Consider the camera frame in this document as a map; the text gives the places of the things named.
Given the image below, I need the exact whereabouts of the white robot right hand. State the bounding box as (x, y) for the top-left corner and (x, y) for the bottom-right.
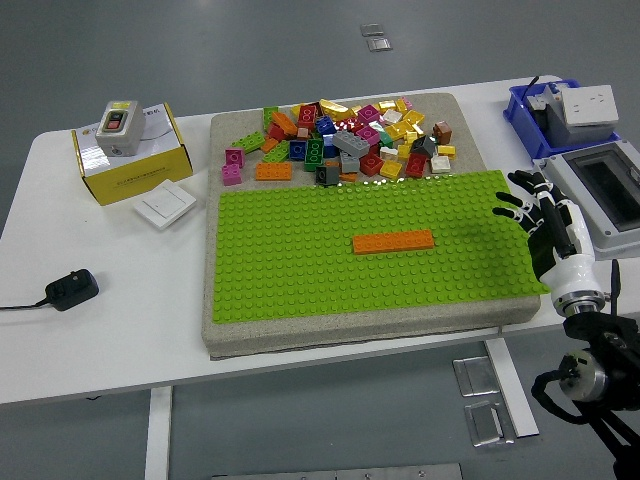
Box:
(492, 169), (601, 301)

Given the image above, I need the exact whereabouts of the orange two-by-four brick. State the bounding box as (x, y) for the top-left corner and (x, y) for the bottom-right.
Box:
(255, 162), (294, 182)
(393, 229), (436, 253)
(352, 233), (396, 256)

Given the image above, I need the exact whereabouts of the dark grey slope brick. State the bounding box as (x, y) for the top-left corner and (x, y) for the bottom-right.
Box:
(410, 134), (438, 158)

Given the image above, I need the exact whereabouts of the red square brick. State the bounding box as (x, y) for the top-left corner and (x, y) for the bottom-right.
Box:
(359, 152), (385, 177)

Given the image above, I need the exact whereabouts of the long grey brick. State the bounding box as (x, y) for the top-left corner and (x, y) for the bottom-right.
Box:
(332, 128), (372, 159)

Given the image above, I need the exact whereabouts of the green studded baseplate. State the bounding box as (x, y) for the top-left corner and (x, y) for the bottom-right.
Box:
(211, 169), (551, 324)

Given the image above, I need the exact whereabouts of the green two-by-four brick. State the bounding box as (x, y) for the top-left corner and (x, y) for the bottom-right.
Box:
(230, 130), (266, 154)

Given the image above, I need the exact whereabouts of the grey junction box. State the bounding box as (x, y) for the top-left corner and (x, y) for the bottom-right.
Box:
(547, 102), (619, 147)

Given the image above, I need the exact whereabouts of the white table leg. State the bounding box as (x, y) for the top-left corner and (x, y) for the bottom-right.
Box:
(143, 385), (174, 480)
(482, 337), (540, 439)

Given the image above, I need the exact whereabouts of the metal floor cover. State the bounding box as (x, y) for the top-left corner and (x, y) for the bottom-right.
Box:
(463, 399), (515, 448)
(452, 355), (501, 399)

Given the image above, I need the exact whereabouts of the blue plastic bin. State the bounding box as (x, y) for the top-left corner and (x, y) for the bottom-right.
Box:
(502, 78), (624, 160)

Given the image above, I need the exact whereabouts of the white socket outlet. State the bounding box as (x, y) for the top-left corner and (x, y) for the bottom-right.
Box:
(558, 84), (621, 126)

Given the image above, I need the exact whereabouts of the grey-brown foam mat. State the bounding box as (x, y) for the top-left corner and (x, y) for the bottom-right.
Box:
(201, 92), (544, 361)

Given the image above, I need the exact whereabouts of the yellow cardboard box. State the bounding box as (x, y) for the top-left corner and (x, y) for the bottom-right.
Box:
(71, 102), (195, 207)

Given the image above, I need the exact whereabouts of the black power adapter plug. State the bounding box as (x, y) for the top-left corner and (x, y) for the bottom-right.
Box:
(44, 268), (100, 313)

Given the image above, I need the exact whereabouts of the grey enclosure with window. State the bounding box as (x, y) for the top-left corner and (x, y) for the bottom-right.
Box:
(532, 142), (640, 261)

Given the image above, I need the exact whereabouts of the white wall switch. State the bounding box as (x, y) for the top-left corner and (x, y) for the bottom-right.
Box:
(132, 178), (198, 232)

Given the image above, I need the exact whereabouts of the grey push-button switch box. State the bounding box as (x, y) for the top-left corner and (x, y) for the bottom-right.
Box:
(94, 99), (147, 158)

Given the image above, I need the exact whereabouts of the black adapter cord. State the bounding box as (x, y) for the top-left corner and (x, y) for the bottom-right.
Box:
(0, 294), (51, 311)

